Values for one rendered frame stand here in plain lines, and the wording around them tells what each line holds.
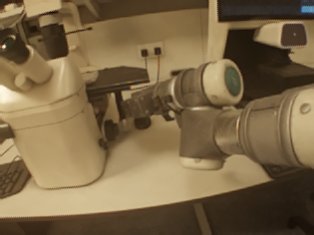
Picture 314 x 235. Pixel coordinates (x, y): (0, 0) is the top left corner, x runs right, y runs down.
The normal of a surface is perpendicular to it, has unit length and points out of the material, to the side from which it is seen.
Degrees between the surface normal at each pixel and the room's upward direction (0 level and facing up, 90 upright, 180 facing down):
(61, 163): 91
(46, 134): 91
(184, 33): 90
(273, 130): 74
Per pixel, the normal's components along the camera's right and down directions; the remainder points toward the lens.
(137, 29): 0.10, 0.44
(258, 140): -0.89, 0.22
